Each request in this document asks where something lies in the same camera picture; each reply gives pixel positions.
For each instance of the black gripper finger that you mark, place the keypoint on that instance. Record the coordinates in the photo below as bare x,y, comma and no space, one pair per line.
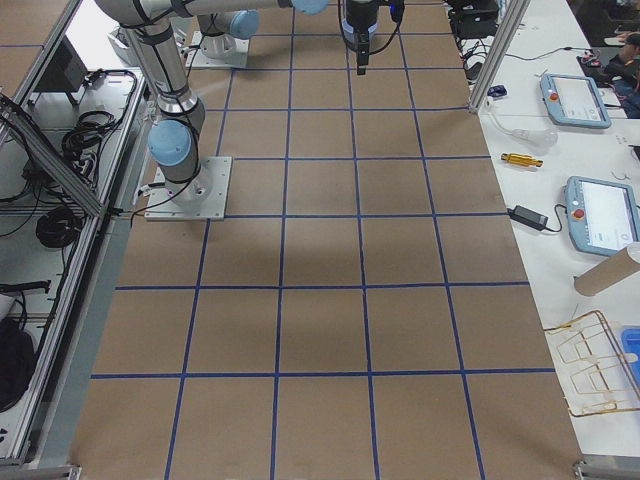
362,60

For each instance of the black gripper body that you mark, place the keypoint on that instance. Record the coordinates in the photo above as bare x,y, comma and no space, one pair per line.
358,20

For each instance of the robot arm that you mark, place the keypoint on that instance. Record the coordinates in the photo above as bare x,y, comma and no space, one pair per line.
231,23
173,141

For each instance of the small dark blue box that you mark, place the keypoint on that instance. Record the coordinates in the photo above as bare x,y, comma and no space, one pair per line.
497,91

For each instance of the far teach pendant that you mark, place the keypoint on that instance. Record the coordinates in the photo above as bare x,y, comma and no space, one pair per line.
574,101

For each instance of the teach pendant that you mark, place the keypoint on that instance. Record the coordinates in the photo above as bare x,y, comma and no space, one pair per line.
603,217
574,101

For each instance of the black power adapter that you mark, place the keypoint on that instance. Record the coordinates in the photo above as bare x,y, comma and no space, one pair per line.
528,217

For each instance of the near teach pendant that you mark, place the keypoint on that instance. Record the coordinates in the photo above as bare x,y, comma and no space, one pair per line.
603,217

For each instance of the cardboard tube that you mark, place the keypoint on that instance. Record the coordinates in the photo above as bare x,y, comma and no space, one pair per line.
609,272

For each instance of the blue plastic container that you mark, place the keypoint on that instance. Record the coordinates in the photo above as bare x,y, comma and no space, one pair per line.
630,341

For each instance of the aluminium frame post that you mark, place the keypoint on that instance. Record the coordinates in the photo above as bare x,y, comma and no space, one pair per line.
505,33

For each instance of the gold wire rack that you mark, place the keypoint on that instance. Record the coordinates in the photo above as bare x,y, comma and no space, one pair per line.
594,370

